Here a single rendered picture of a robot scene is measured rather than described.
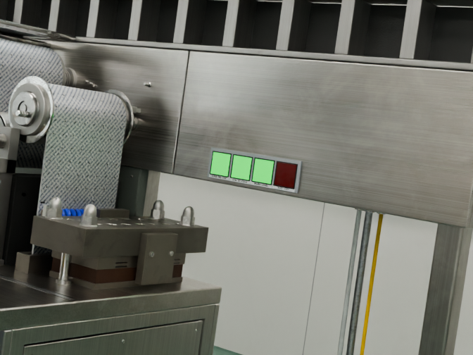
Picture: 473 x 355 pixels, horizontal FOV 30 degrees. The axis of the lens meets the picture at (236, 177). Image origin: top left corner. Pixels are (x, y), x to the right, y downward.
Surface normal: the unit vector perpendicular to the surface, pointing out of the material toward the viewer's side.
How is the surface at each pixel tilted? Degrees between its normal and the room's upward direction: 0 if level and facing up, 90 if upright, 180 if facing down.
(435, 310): 90
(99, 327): 90
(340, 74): 90
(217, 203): 90
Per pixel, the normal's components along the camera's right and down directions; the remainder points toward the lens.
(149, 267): 0.79, 0.14
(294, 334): -0.59, -0.04
